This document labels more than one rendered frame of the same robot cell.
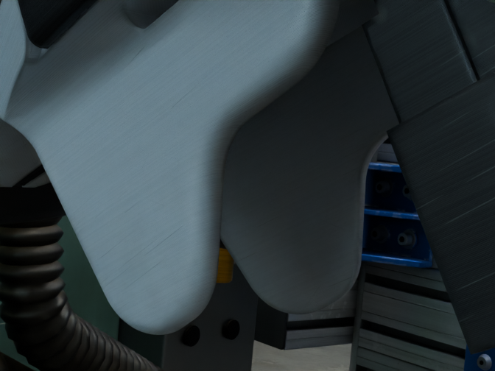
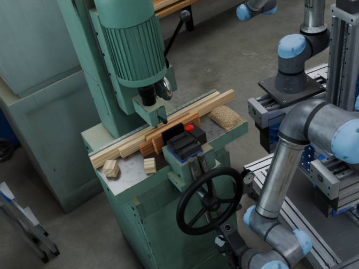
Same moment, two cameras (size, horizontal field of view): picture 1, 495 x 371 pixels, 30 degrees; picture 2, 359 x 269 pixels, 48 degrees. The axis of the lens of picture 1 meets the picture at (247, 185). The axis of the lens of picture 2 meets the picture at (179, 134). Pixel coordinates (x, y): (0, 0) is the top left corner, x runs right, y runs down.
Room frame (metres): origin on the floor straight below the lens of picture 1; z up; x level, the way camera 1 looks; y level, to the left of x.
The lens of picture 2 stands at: (-0.63, -0.28, 1.91)
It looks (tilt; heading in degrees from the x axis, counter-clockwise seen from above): 39 degrees down; 25
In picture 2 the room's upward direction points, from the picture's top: 12 degrees counter-clockwise
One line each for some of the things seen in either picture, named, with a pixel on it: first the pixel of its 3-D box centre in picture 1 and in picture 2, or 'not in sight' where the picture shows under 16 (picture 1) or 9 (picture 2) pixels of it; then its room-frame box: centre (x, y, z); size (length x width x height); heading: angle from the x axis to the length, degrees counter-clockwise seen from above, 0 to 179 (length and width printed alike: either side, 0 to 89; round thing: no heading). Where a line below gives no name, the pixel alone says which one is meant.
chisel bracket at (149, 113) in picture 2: not in sight; (150, 109); (0.47, 0.35, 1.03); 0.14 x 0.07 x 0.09; 50
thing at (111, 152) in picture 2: not in sight; (159, 127); (0.49, 0.33, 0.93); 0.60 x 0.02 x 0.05; 140
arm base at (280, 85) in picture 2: not in sight; (290, 75); (0.99, -0.13, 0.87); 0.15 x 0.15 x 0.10
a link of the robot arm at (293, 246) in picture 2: not in sight; (288, 245); (0.10, -0.21, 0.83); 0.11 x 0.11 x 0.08; 53
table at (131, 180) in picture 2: not in sight; (178, 153); (0.41, 0.23, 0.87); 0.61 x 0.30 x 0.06; 140
